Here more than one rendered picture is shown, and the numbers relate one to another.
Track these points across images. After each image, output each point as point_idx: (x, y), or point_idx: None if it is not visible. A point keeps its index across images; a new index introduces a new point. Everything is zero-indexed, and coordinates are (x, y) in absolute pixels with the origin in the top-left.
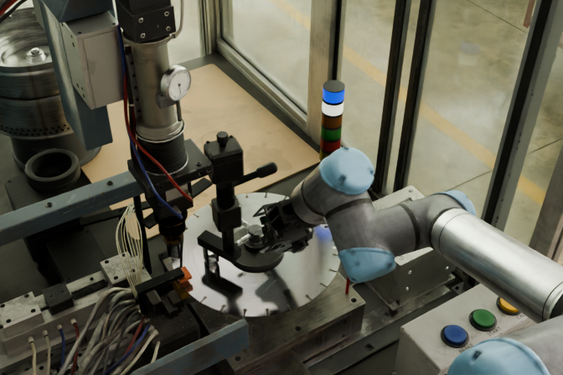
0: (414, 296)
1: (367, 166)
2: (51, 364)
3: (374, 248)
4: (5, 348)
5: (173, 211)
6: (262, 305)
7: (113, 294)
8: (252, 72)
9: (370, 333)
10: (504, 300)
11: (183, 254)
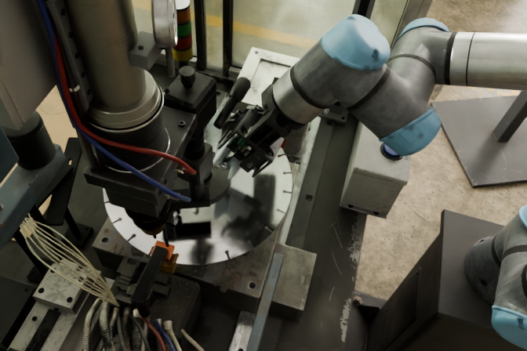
0: (304, 137)
1: (376, 28)
2: None
3: (427, 110)
4: None
5: (188, 200)
6: (259, 226)
7: (75, 316)
8: None
9: (301, 186)
10: None
11: (137, 229)
